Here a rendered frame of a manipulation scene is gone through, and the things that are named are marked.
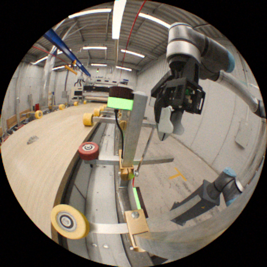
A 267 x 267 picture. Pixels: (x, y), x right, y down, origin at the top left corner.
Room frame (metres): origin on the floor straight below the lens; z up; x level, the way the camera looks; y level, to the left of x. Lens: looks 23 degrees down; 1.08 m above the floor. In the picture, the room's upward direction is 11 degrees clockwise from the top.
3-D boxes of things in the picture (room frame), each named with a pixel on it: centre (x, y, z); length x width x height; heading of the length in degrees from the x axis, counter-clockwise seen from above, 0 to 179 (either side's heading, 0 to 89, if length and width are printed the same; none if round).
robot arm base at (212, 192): (0.16, -0.81, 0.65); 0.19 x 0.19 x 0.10
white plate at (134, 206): (0.19, -0.03, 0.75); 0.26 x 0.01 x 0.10; 16
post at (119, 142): (0.45, 0.07, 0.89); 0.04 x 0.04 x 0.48; 16
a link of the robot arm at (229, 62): (0.16, -0.20, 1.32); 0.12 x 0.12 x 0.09; 75
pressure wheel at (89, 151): (0.21, 0.16, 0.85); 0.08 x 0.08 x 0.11
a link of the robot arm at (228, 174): (0.15, -0.81, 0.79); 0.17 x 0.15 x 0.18; 165
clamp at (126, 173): (0.23, 0.01, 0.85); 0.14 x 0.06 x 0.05; 16
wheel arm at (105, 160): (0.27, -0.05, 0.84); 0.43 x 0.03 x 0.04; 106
